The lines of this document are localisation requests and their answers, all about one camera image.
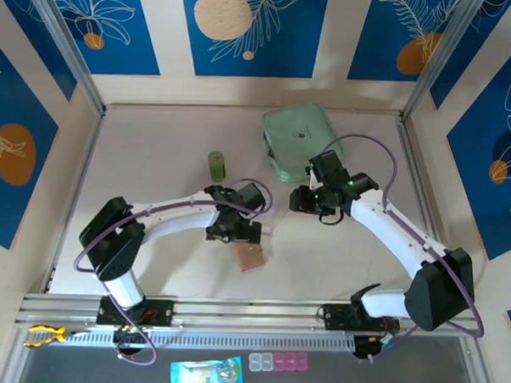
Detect green cylinder container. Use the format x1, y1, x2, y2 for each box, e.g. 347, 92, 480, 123
206, 150, 229, 183

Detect mint green zip pouch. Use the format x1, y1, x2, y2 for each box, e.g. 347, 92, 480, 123
258, 99, 347, 187

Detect blue printed plastic packet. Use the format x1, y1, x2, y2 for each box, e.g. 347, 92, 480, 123
169, 352, 248, 383

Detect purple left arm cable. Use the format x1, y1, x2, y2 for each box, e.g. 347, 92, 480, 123
68, 170, 276, 374

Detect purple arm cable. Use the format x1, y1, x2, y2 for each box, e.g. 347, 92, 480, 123
68, 170, 276, 374
305, 132, 494, 369

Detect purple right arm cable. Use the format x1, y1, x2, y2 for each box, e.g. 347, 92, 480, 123
305, 132, 494, 369

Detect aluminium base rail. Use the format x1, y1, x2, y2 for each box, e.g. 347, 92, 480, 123
14, 285, 483, 349

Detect aluminium side rail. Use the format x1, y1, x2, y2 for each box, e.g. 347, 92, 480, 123
42, 103, 107, 296
388, 114, 471, 306

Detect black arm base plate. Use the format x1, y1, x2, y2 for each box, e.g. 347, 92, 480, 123
95, 297, 175, 329
321, 303, 401, 335

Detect grey slotted cable duct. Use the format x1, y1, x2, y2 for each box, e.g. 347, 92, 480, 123
17, 319, 358, 360

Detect black cable connector block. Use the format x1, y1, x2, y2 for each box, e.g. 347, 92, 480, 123
352, 334, 384, 367
112, 325, 149, 358

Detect aluminium frame post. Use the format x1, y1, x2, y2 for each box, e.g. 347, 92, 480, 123
400, 0, 490, 127
19, 0, 111, 116

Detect yellow handled pliers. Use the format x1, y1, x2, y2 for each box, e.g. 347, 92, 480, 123
22, 323, 93, 352

